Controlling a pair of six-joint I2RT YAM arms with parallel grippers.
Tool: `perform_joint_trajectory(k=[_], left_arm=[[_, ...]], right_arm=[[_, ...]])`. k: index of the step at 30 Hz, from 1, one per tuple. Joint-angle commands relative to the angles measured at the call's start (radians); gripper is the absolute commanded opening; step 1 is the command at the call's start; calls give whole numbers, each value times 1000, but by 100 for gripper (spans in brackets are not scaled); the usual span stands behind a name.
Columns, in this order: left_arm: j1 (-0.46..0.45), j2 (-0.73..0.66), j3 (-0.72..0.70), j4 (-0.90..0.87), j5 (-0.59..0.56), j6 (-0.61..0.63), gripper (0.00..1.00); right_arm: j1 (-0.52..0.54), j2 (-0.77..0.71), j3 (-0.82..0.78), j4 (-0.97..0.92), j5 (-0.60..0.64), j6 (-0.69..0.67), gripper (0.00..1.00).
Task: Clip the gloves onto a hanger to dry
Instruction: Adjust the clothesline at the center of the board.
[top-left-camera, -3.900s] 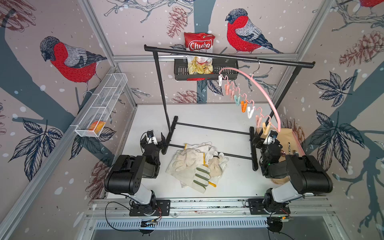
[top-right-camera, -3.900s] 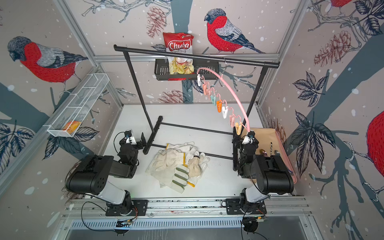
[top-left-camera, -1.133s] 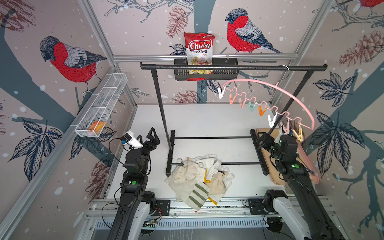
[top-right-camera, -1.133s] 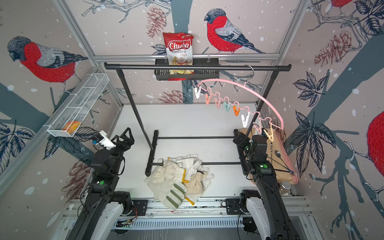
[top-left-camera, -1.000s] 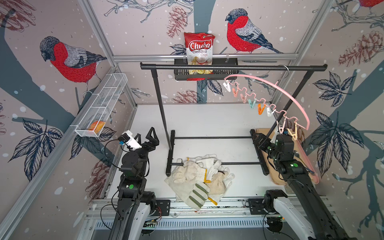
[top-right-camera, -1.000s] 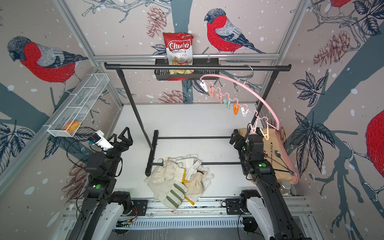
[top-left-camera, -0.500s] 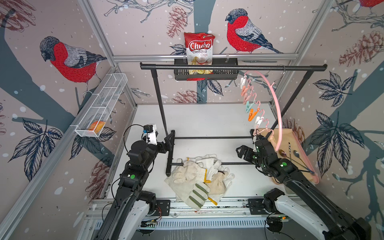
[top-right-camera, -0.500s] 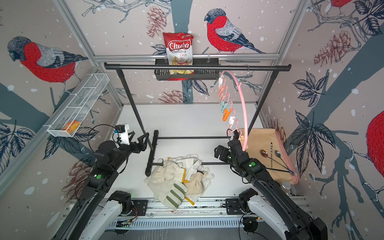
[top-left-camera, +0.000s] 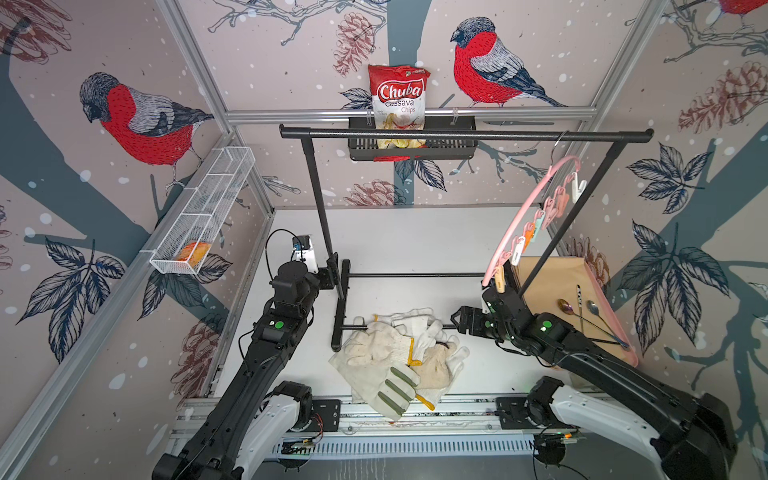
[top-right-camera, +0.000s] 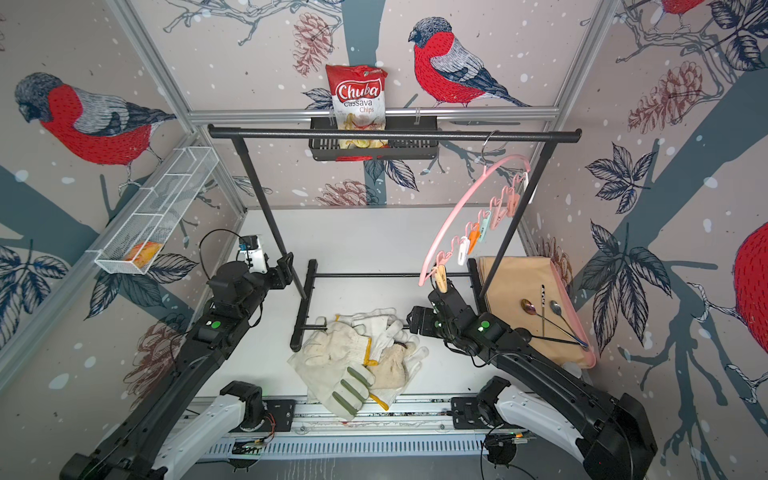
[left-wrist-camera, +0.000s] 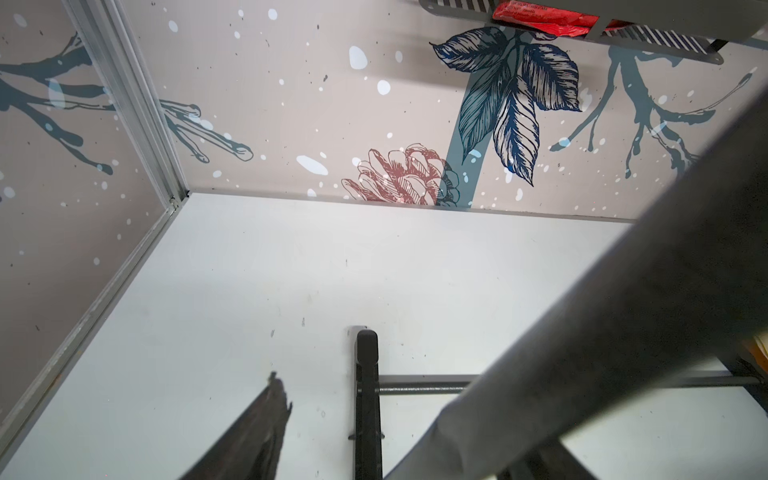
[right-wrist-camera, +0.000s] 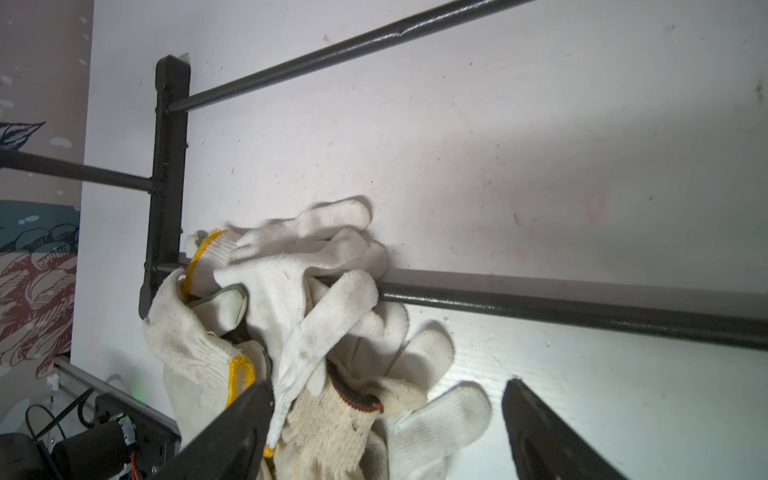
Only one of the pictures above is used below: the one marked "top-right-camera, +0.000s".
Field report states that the black clothes rack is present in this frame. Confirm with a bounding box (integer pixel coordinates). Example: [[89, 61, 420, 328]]
[[207, 124, 583, 353]]

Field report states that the pink clip hanger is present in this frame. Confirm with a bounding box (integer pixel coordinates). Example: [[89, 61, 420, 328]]
[[413, 131, 532, 287]]

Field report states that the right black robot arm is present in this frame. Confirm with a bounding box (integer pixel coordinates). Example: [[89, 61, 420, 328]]
[[407, 287, 658, 479]]

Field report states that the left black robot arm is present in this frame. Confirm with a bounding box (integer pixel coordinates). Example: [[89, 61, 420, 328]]
[[59, 253, 295, 479]]

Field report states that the yellow clothespin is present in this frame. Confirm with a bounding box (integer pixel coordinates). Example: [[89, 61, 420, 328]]
[[433, 264, 448, 294]]

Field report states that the white clothespin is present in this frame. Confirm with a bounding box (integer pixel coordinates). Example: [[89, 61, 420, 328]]
[[457, 236, 471, 266]]

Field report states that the white yellow-trim work glove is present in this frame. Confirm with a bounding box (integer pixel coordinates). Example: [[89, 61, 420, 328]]
[[335, 307, 408, 366]]

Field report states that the iridescent spoon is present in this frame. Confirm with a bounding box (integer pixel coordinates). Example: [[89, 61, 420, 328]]
[[520, 299, 575, 341]]

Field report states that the tan pink-edged placemat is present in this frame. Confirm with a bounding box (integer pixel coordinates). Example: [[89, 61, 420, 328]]
[[485, 257, 597, 370]]

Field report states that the orange clothespin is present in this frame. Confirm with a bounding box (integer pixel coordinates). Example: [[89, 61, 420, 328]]
[[468, 222, 481, 254]]

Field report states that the black ladle spoon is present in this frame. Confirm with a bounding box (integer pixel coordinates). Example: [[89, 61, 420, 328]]
[[531, 335, 589, 350]]

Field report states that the green-striped leather glove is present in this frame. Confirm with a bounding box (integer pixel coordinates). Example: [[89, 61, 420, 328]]
[[288, 322, 375, 421]]

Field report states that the mint green clothespin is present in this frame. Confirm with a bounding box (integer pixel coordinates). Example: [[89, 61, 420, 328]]
[[478, 210, 491, 242]]

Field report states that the silver spoon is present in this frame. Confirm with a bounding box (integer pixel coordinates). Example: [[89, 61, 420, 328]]
[[549, 300, 589, 350]]

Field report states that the orange snack packet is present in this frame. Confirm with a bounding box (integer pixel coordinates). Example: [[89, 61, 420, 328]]
[[124, 241, 163, 270]]

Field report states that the red cassava chips bag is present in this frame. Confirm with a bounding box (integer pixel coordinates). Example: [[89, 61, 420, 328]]
[[325, 65, 387, 131]]

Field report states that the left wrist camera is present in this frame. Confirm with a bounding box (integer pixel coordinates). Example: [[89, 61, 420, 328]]
[[236, 235, 268, 274]]

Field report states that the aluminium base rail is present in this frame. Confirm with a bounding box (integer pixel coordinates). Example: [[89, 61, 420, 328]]
[[125, 394, 625, 462]]

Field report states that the dark wall basket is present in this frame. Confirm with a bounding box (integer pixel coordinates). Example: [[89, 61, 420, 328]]
[[308, 117, 439, 162]]

